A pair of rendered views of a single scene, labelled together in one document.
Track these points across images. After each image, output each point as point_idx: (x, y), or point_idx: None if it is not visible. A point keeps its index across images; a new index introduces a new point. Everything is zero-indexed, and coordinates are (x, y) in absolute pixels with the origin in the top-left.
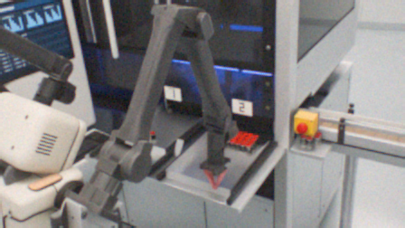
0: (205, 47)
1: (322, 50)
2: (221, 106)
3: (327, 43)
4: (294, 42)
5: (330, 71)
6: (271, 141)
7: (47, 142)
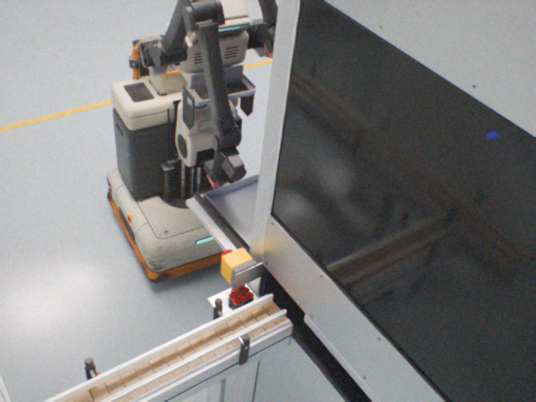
0: (202, 46)
1: (343, 310)
2: (212, 119)
3: (364, 333)
4: (264, 176)
5: (372, 398)
6: None
7: None
